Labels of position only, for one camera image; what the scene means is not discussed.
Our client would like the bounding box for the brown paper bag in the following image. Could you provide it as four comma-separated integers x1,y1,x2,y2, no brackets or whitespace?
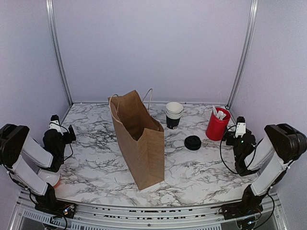
109,90,165,190

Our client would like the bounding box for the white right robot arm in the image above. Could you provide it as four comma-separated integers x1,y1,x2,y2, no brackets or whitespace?
221,123,307,219

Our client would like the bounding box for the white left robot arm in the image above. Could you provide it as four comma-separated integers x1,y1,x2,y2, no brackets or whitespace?
0,123,76,217

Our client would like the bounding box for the stack of paper coffee cups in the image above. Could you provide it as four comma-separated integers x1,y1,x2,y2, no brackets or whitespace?
165,102,183,129

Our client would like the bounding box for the red utensil cup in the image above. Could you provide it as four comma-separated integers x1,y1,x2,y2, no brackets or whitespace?
206,107,231,141

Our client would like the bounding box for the stack of black lids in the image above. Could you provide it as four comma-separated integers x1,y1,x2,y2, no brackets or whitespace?
184,135,201,151

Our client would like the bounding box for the orange white bowl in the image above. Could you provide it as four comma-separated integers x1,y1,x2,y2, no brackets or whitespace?
37,169,60,188

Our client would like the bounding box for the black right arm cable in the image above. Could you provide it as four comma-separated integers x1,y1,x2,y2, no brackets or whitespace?
220,124,259,175

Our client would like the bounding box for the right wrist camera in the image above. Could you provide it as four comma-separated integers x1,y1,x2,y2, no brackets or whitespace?
235,116,246,138

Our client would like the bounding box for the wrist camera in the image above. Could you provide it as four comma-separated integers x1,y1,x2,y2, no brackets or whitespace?
49,115,63,135
235,116,246,138

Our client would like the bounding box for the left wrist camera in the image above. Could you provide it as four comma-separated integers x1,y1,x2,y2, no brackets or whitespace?
49,115,63,135

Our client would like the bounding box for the front aluminium rail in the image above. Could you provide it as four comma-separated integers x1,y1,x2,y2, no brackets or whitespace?
8,191,289,230

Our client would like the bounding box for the left aluminium frame post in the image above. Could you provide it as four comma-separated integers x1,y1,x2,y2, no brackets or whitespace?
46,0,73,107

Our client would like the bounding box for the aluminium frame post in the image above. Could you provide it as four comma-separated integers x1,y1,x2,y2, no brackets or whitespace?
226,0,259,109
46,0,73,107

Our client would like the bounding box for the right aluminium frame post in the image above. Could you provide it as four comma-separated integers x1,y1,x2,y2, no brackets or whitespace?
226,0,259,109

